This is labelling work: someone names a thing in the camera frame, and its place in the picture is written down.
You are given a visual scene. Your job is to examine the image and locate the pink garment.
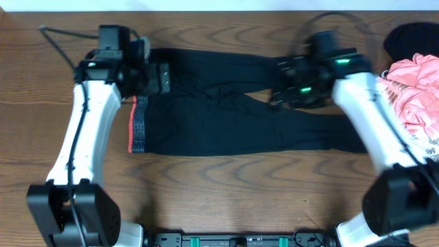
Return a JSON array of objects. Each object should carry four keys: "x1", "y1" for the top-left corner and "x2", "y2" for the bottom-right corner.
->
[{"x1": 377, "y1": 53, "x2": 438, "y2": 139}]

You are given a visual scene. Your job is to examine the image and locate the white floral garment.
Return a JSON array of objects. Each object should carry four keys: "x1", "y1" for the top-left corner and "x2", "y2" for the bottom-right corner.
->
[{"x1": 411, "y1": 132, "x2": 438, "y2": 162}]

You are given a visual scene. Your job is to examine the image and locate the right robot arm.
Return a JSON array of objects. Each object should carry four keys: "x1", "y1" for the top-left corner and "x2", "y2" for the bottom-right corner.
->
[{"x1": 270, "y1": 32, "x2": 438, "y2": 246}]

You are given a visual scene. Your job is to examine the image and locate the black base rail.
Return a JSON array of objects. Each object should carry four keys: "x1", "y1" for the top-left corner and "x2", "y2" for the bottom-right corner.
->
[{"x1": 143, "y1": 230, "x2": 338, "y2": 247}]

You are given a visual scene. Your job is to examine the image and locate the black garment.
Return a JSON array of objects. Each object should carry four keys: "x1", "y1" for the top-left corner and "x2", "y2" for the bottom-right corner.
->
[{"x1": 383, "y1": 22, "x2": 438, "y2": 62}]

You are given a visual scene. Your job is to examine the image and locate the black leggings red waistband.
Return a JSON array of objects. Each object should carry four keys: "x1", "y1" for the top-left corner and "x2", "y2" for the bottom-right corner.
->
[{"x1": 128, "y1": 48, "x2": 366, "y2": 156}]

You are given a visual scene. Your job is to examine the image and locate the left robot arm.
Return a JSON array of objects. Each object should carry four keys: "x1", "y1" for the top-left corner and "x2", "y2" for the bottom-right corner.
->
[{"x1": 26, "y1": 25, "x2": 171, "y2": 246}]

